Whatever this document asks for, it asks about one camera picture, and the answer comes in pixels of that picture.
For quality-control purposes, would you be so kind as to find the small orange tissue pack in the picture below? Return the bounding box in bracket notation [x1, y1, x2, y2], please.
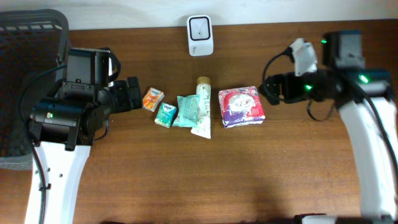
[142, 87, 164, 112]

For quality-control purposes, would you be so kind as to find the small teal tissue pack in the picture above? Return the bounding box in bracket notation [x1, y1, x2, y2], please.
[154, 103, 177, 128]

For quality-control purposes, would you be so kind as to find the red purple tissue pack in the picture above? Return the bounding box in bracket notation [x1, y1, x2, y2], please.
[218, 86, 266, 128]

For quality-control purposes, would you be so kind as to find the teal wet wipes pack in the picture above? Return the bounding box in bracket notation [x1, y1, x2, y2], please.
[172, 95, 200, 128]

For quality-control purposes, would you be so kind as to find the white floral cream tube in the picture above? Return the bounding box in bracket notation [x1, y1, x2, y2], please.
[191, 77, 211, 139]

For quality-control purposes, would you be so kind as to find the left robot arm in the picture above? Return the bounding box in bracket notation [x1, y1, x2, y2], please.
[24, 48, 142, 223]

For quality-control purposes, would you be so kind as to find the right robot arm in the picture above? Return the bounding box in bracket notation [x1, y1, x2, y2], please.
[260, 30, 397, 223]

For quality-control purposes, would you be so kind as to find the white barcode scanner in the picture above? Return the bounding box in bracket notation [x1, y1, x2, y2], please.
[187, 15, 214, 57]

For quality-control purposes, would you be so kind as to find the dark grey plastic basket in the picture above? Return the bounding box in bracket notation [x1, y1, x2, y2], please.
[1, 9, 70, 170]

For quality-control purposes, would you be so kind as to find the right black camera cable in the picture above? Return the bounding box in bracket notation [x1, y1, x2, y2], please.
[262, 49, 295, 91]

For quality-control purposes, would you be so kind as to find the black camera cable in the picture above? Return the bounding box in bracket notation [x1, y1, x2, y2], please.
[18, 63, 68, 224]
[262, 49, 295, 91]

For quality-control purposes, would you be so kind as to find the left black camera cable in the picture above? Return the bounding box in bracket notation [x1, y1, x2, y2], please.
[18, 63, 68, 224]

